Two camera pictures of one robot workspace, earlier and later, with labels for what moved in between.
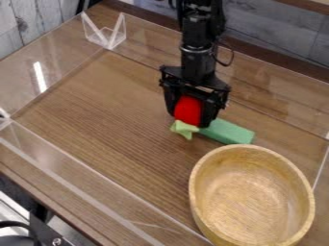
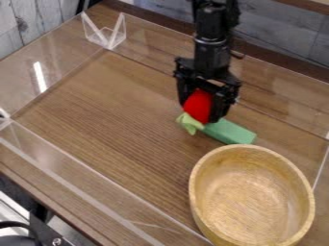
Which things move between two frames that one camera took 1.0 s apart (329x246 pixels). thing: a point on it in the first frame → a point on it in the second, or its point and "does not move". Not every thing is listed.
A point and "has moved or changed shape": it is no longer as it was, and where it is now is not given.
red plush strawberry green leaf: [188, 110] has moved or changed shape
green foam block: [228, 133] does not move
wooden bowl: [250, 198] does not move
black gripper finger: [171, 94] → [186, 85]
